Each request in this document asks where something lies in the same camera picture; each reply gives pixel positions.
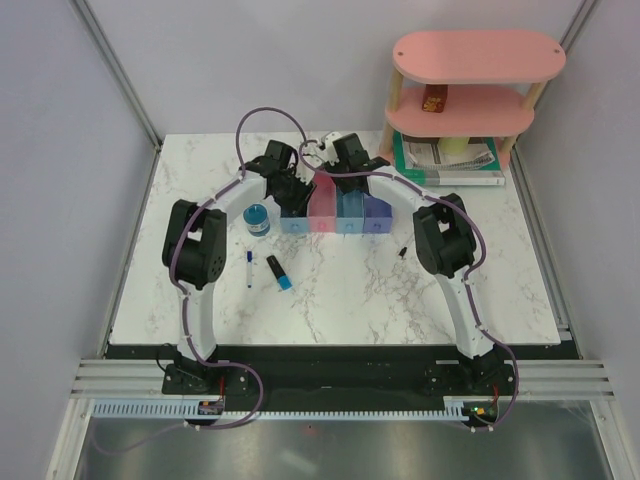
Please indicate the white cable duct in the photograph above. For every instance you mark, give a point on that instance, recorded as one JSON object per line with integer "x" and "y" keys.
{"x": 207, "y": 410}

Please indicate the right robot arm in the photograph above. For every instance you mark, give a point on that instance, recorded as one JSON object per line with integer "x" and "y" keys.
{"x": 447, "y": 242}

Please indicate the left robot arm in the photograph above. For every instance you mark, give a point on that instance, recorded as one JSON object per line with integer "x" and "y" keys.
{"x": 195, "y": 245}

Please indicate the pink three-tier shelf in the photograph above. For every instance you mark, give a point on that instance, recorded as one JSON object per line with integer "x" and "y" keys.
{"x": 494, "y": 79}

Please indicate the blue white pen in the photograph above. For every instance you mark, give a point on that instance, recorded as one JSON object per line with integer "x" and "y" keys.
{"x": 249, "y": 269}

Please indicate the red small box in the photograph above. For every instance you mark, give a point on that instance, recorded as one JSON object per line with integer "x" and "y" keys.
{"x": 434, "y": 98}

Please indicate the blue round tape dispenser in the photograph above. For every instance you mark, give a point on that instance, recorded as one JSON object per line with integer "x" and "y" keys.
{"x": 257, "y": 220}

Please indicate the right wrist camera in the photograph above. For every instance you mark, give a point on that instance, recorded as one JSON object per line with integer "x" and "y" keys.
{"x": 326, "y": 143}

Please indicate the green book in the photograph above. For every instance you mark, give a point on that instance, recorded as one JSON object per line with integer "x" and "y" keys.
{"x": 422, "y": 161}

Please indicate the aluminium frame rail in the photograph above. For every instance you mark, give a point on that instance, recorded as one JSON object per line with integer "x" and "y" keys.
{"x": 539, "y": 380}

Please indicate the blue black highlighter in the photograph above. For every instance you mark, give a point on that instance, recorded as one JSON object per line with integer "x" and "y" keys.
{"x": 280, "y": 275}

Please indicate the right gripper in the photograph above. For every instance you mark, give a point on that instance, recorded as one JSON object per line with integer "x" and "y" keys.
{"x": 332, "y": 168}

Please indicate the pink drawer bin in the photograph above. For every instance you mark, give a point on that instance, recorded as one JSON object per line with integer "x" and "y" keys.
{"x": 322, "y": 209}

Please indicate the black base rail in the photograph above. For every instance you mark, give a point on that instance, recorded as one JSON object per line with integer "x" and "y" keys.
{"x": 430, "y": 371}

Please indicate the purple drawer bin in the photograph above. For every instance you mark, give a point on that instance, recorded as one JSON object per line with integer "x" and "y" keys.
{"x": 378, "y": 216}

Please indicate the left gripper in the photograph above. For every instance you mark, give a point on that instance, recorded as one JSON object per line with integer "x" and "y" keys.
{"x": 298, "y": 207}

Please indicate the yellow cup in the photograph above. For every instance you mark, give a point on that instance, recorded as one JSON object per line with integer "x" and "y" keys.
{"x": 453, "y": 145}

